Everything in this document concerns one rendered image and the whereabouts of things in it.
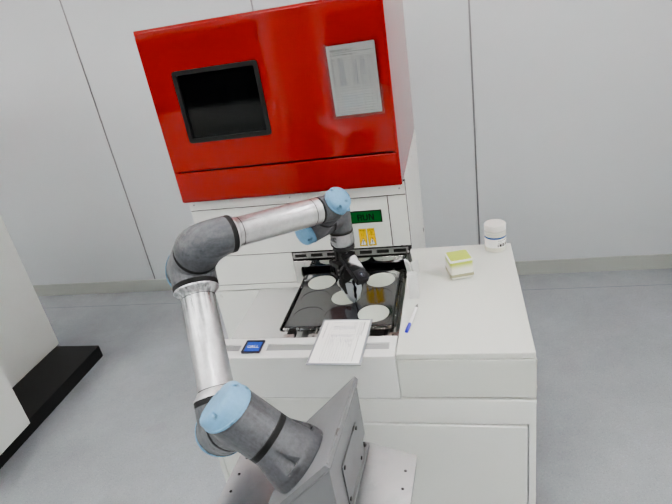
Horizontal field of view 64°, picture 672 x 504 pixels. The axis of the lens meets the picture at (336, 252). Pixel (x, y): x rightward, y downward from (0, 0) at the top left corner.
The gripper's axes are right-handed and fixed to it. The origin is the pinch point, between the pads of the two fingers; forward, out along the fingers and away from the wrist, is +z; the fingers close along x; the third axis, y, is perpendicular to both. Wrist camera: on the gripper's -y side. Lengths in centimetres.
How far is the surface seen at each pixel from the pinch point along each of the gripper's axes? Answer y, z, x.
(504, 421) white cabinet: -56, 17, -7
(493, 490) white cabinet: -54, 43, -4
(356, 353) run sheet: -31.1, -5.6, 20.0
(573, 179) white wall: 58, 28, -193
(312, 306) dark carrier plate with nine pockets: 9.3, 1.2, 11.6
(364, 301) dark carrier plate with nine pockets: -1.2, 1.3, -2.6
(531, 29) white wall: 75, -58, -176
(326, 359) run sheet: -27.6, -5.6, 27.3
